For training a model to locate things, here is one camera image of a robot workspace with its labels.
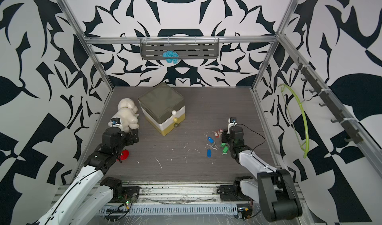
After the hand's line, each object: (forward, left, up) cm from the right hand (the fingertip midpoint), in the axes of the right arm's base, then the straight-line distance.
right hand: (228, 127), depth 91 cm
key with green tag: (-8, +3, -6) cm, 11 cm away
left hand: (-5, +56, +10) cm, 57 cm away
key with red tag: (+1, +4, -6) cm, 7 cm away
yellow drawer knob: (+3, +32, +5) cm, 32 cm away
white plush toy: (+6, +62, +5) cm, 63 cm away
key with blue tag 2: (-9, +8, -7) cm, 14 cm away
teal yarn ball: (+35, +34, +29) cm, 57 cm away
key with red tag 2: (0, +7, -7) cm, 9 cm away
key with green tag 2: (-11, +2, -6) cm, 13 cm away
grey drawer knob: (+3, +32, -1) cm, 32 cm away
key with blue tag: (-13, +12, -7) cm, 19 cm away
